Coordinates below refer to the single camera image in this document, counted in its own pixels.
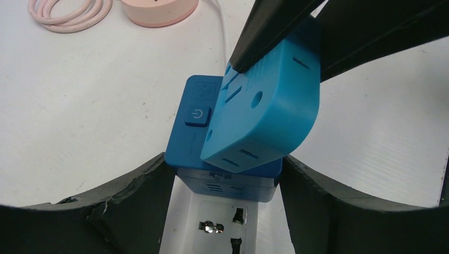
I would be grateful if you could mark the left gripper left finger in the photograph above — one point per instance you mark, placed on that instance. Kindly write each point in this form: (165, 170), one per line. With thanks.
(124, 215)

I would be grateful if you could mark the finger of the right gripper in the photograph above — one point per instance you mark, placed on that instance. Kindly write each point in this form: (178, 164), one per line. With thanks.
(357, 32)
(269, 22)

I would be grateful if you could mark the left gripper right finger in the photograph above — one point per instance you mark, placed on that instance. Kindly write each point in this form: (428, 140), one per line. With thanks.
(326, 216)

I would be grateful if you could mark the white USB power strip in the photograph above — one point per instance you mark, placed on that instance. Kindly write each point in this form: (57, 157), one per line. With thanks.
(198, 223)

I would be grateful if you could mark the light blue plug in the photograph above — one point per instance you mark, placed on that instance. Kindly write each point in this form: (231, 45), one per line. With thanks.
(265, 113)

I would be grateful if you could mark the dark blue cube adapter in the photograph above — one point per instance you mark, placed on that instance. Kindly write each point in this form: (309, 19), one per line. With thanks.
(186, 142)

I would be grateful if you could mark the pink round power strip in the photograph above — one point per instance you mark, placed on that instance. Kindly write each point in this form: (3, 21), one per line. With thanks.
(158, 13)

